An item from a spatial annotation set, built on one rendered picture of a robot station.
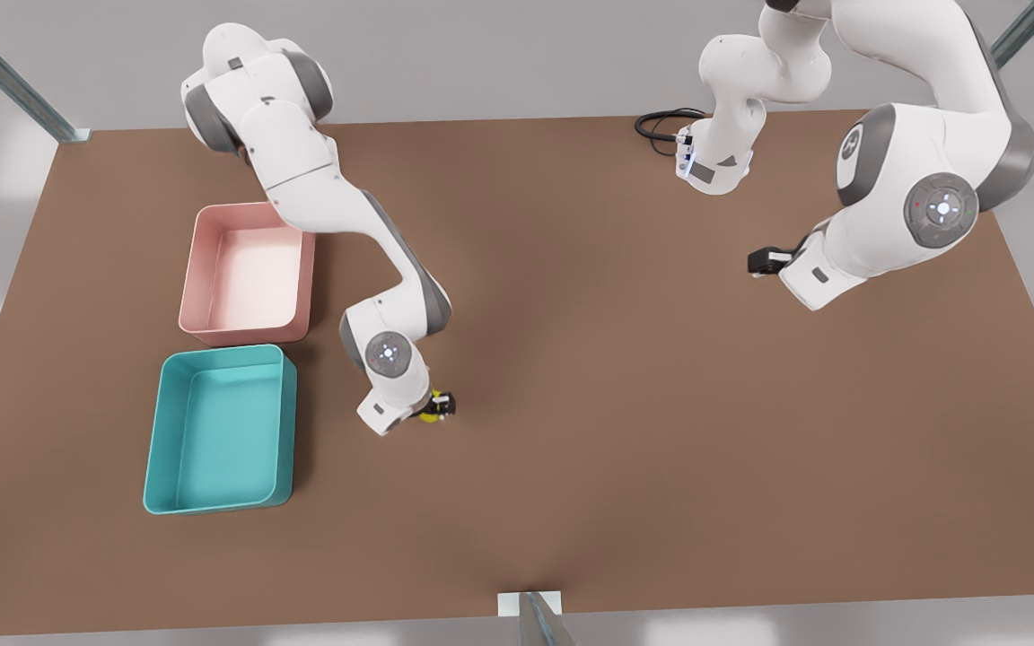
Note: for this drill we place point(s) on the teal plastic bin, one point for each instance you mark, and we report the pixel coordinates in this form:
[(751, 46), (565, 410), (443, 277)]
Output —
[(221, 431)]

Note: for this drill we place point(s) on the pink plastic bin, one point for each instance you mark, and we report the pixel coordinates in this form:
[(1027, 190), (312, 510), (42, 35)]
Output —
[(249, 274)]

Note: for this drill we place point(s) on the silver frame post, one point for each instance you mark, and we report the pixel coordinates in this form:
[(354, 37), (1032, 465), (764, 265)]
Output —
[(535, 617), (5, 76), (1024, 31)]

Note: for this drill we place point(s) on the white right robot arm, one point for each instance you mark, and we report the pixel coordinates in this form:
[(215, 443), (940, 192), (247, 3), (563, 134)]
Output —
[(319, 188)]

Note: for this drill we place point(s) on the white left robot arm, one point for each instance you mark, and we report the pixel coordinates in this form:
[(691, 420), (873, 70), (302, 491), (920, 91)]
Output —
[(921, 161)]

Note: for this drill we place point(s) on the small yellow object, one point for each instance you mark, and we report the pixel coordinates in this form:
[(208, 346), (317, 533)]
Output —
[(430, 414)]

